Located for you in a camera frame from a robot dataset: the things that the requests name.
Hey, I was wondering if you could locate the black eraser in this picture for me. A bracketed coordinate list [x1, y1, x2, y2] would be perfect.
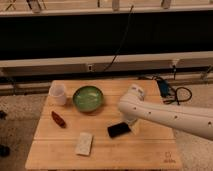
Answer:
[107, 122, 131, 138]

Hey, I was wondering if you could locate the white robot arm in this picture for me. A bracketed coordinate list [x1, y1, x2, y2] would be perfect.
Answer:
[118, 84, 213, 141]

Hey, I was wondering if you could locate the white sponge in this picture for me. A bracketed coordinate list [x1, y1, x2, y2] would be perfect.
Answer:
[75, 132, 93, 156]

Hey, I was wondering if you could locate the green bowl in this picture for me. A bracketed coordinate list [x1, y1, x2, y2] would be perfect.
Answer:
[72, 86, 104, 112]

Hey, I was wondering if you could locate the red chili pepper toy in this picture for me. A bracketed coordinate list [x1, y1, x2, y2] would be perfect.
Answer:
[51, 112, 66, 128]

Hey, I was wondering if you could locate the white cup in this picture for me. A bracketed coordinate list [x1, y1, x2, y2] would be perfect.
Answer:
[49, 84, 67, 106]

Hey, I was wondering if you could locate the blue device with cables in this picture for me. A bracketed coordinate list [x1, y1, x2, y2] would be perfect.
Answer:
[153, 76, 193, 105]

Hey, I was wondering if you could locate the white wall outlet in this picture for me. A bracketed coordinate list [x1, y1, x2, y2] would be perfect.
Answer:
[88, 65, 93, 72]

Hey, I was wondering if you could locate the black hanging cable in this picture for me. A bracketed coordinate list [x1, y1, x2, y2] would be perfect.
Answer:
[102, 3, 135, 72]

